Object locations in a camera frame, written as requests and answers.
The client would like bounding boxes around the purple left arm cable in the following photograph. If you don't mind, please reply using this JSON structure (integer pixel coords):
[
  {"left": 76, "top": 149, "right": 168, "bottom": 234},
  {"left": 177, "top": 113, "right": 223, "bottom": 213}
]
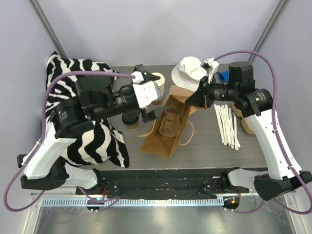
[{"left": 4, "top": 71, "right": 137, "bottom": 212}]

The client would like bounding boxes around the white slotted cable duct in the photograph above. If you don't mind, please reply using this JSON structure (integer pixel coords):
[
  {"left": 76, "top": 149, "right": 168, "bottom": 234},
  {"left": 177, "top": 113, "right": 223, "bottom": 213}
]
[{"left": 41, "top": 197, "right": 224, "bottom": 207}]

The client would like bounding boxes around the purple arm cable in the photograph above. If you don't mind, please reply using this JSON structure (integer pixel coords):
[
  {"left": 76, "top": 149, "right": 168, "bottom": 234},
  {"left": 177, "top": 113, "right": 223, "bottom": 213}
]
[
  {"left": 214, "top": 50, "right": 312, "bottom": 215},
  {"left": 4, "top": 71, "right": 137, "bottom": 212}
]

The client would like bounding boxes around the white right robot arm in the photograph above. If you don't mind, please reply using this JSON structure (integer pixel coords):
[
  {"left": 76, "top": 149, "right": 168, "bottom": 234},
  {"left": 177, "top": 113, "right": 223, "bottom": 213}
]
[{"left": 186, "top": 61, "right": 312, "bottom": 201}]

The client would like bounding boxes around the blue folded cloth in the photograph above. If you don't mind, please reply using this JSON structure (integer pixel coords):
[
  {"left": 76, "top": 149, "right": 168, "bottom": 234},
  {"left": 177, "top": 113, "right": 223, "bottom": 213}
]
[{"left": 218, "top": 70, "right": 230, "bottom": 83}]

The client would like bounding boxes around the stack of paper cups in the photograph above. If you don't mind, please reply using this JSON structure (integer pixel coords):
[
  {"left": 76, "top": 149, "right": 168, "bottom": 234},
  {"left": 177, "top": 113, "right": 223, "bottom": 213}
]
[{"left": 152, "top": 72, "right": 165, "bottom": 106}]

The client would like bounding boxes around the black plastic cup lid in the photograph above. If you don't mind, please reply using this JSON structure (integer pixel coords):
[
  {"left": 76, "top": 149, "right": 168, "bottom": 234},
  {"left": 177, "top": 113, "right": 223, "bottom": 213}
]
[{"left": 121, "top": 112, "right": 139, "bottom": 126}]

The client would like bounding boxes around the single brown paper cup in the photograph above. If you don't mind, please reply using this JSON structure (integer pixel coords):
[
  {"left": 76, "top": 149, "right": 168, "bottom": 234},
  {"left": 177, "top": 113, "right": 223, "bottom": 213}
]
[{"left": 125, "top": 122, "right": 139, "bottom": 131}]

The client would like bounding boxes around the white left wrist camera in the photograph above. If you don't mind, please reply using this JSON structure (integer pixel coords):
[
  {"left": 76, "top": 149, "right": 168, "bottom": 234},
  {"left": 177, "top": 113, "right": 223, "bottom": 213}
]
[{"left": 131, "top": 71, "right": 160, "bottom": 109}]

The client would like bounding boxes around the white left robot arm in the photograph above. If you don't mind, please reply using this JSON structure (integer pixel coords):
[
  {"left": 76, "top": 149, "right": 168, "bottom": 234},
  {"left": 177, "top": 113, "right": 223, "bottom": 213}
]
[{"left": 18, "top": 65, "right": 164, "bottom": 195}]

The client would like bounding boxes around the white bucket hat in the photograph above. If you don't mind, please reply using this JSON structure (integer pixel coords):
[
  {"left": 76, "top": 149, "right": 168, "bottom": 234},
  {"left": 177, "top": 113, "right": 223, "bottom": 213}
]
[{"left": 171, "top": 57, "right": 207, "bottom": 91}]

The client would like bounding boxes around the brown paper bag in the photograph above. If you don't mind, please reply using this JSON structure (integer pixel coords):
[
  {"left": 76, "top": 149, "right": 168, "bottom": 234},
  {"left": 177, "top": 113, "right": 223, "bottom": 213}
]
[{"left": 140, "top": 85, "right": 200, "bottom": 157}]

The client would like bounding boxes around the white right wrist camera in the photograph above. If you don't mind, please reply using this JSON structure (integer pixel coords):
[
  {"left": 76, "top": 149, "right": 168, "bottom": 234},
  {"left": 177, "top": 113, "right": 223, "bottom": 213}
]
[{"left": 201, "top": 58, "right": 219, "bottom": 79}]

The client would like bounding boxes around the stack of cardboard cup carriers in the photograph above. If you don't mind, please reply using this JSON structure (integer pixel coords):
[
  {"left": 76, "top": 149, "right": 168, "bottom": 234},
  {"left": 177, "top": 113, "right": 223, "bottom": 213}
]
[{"left": 232, "top": 103, "right": 255, "bottom": 135}]

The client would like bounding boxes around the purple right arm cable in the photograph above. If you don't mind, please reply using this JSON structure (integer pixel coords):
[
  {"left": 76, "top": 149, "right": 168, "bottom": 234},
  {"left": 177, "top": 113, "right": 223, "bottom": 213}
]
[{"left": 214, "top": 50, "right": 312, "bottom": 215}]

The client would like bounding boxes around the white wrapped straws bundle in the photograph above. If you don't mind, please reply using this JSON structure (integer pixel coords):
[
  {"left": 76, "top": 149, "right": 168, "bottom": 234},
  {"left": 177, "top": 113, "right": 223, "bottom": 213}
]
[{"left": 214, "top": 104, "right": 241, "bottom": 151}]

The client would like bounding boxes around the brown cardboard cup carrier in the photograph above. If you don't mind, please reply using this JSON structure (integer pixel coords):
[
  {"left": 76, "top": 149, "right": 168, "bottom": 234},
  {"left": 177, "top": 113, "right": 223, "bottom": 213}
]
[{"left": 159, "top": 98, "right": 185, "bottom": 137}]

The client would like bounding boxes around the zebra print pillow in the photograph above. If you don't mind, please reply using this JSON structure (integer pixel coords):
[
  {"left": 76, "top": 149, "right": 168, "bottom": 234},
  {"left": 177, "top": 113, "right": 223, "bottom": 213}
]
[{"left": 45, "top": 52, "right": 129, "bottom": 168}]

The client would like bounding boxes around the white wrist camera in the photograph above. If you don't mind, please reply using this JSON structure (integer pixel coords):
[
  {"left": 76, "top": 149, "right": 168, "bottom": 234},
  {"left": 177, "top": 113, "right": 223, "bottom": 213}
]
[
  {"left": 201, "top": 58, "right": 219, "bottom": 79},
  {"left": 131, "top": 71, "right": 160, "bottom": 109}
]

